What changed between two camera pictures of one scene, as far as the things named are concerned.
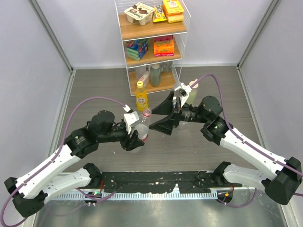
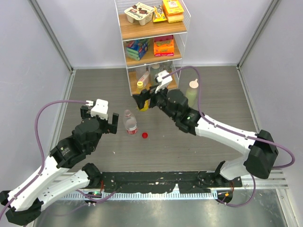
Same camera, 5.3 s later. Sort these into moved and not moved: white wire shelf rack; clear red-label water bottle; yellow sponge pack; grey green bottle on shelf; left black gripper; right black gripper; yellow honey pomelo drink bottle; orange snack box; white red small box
Moved: left black gripper; right black gripper; clear red-label water bottle
Not moved: orange snack box; white red small box; yellow honey pomelo drink bottle; white wire shelf rack; yellow sponge pack; grey green bottle on shelf
